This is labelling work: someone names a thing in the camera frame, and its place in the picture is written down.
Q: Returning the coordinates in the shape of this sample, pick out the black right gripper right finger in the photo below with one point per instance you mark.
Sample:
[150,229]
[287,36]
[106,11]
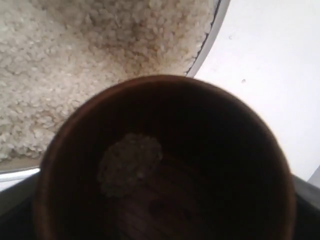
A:
[307,223]

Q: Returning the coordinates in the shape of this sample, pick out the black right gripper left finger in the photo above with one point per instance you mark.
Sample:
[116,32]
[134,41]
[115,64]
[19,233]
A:
[16,214]

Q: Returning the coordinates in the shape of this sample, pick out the brown wooden cup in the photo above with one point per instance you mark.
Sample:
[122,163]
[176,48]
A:
[223,175]

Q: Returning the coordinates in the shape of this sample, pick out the steel tray of rice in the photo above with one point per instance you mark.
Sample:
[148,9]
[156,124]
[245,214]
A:
[56,54]

